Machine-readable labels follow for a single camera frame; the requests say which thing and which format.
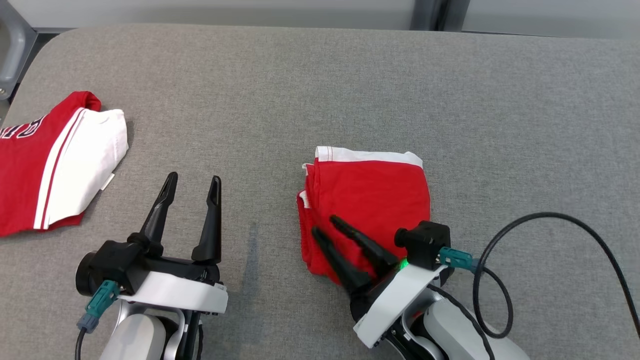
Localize red shorts with white trim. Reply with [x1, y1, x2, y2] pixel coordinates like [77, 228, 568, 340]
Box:
[296, 145, 432, 286]

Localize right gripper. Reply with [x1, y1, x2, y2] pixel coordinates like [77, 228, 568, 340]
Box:
[311, 215, 449, 350]

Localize left black cable, teal plug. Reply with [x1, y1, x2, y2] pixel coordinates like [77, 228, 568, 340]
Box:
[74, 280, 121, 360]

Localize grey partition post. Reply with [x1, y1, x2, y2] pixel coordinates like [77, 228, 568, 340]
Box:
[410, 0, 464, 32]

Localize black cable, teal plug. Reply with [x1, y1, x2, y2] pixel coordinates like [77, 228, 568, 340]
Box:
[74, 280, 121, 360]
[438, 212, 640, 341]

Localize grey metal side frame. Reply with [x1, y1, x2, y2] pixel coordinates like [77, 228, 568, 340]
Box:
[0, 0, 39, 103]

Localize red and white jersey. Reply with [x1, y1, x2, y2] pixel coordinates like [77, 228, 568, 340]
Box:
[0, 91, 130, 238]

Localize right black cable, teal plug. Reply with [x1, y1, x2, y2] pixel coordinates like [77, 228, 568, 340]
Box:
[438, 212, 640, 341]

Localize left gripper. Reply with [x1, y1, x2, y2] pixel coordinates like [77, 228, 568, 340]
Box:
[117, 172, 230, 316]

